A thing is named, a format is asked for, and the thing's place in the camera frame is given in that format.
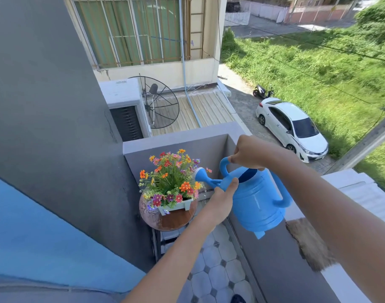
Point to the colourful flowers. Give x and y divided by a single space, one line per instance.
170 179

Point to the white air conditioner unit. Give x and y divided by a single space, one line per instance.
120 91

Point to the brown cleaning cloth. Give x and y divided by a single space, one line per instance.
309 246

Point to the person's left hand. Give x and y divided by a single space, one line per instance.
221 205

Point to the white car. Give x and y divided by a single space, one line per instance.
290 113

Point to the green barred window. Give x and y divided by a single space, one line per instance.
123 31

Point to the dark shoe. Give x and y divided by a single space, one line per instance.
238 299

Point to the person's right hand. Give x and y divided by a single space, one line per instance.
255 153

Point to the light blue drain pipe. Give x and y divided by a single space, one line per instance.
183 59

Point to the white picket fence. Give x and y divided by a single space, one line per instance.
238 18

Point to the person's left forearm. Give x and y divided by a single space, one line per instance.
170 265

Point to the black satellite dish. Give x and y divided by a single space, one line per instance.
153 89

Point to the person's right forearm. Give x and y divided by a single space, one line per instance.
337 217

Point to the black car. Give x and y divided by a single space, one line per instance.
233 6

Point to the beige corrugated roof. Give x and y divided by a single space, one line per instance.
211 107

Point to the grey concrete utility pole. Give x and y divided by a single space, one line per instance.
366 145

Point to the black scooter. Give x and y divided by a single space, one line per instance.
260 91

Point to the blue watering can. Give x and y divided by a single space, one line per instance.
255 205

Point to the round wooden table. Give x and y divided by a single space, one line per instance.
175 221

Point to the pink boundary wall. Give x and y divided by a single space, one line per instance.
315 15

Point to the brown wooden ladder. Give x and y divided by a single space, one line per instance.
188 28

